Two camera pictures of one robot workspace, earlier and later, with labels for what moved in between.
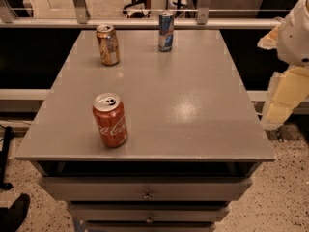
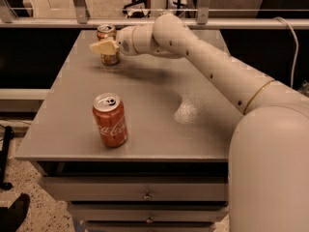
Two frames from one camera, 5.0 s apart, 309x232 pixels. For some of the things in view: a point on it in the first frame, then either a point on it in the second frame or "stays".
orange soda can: [108, 43] stays
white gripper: [295, 38] → [125, 41]
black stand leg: [9, 135] stays
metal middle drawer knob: [150, 218] stays
